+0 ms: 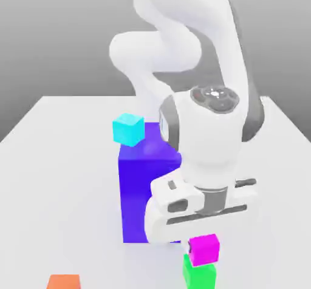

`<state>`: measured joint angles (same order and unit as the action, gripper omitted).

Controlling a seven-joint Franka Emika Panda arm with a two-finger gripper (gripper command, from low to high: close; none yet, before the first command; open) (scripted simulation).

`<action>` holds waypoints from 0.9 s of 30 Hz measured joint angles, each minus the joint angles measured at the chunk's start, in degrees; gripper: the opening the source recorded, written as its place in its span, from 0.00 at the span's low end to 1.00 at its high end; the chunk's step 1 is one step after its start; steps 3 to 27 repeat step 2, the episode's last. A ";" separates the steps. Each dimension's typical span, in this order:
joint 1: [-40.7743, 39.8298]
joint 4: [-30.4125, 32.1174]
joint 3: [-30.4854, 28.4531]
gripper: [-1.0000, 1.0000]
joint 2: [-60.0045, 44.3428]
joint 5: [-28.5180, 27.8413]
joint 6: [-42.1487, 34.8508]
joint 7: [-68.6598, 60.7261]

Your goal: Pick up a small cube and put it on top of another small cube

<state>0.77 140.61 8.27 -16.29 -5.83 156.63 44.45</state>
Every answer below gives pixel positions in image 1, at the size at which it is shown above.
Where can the large blue box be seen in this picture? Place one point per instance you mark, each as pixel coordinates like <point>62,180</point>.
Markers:
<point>136,191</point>

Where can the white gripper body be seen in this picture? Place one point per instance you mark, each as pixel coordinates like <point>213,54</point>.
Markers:
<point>170,230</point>

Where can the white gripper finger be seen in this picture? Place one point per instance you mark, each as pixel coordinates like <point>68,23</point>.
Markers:
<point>188,247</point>

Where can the small magenta cube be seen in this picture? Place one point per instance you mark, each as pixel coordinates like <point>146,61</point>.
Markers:
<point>205,250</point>

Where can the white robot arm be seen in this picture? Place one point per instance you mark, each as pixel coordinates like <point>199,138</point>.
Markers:
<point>209,133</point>

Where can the small green cube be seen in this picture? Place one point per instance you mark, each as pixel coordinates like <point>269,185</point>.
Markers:
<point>199,276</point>

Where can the small orange cube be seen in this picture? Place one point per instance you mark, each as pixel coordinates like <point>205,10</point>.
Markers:
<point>63,282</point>

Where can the small cyan cube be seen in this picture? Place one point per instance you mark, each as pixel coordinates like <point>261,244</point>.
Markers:
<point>128,130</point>

